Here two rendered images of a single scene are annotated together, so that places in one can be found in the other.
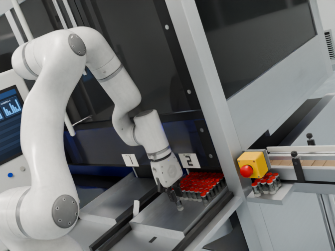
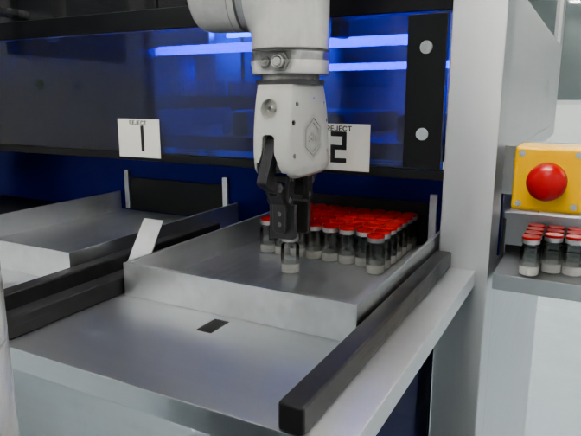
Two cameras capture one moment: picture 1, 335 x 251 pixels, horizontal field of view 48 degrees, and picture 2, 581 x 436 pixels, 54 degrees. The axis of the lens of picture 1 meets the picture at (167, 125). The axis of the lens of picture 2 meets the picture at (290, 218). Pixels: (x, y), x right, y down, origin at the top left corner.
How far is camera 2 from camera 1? 81 cm
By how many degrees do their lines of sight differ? 18
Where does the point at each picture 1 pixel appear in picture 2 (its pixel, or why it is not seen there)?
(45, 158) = not seen: outside the picture
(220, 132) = (491, 57)
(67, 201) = not seen: outside the picture
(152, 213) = (192, 268)
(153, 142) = (298, 11)
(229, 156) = (488, 138)
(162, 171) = (294, 116)
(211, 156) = (423, 135)
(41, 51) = not seen: outside the picture
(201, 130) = (424, 46)
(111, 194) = (50, 222)
